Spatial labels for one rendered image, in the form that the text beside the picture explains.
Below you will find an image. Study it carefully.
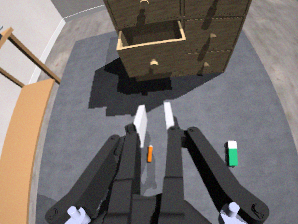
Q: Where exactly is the small wooden chest of drawers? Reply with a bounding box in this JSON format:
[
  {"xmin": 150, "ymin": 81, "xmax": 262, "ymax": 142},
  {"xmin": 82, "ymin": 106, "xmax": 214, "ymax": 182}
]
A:
[{"xmin": 103, "ymin": 0, "xmax": 252, "ymax": 81}]

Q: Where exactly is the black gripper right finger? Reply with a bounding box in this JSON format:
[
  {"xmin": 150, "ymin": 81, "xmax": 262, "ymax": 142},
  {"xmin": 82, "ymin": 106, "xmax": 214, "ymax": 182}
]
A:
[{"xmin": 158, "ymin": 102, "xmax": 269, "ymax": 224}]

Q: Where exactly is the brown wooden drawer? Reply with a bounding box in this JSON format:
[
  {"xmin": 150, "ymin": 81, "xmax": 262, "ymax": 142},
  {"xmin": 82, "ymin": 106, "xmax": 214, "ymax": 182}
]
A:
[
  {"xmin": 183, "ymin": 16, "xmax": 243, "ymax": 51},
  {"xmin": 182, "ymin": 49, "xmax": 231, "ymax": 75},
  {"xmin": 184, "ymin": 0, "xmax": 248, "ymax": 16},
  {"xmin": 117, "ymin": 19, "xmax": 186, "ymax": 78},
  {"xmin": 137, "ymin": 71, "xmax": 180, "ymax": 80},
  {"xmin": 108, "ymin": 0, "xmax": 180, "ymax": 27}
]

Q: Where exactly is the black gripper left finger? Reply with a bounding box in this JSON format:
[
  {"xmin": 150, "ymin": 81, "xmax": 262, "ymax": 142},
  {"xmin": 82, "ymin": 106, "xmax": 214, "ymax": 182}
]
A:
[{"xmin": 45, "ymin": 105, "xmax": 147, "ymax": 224}]

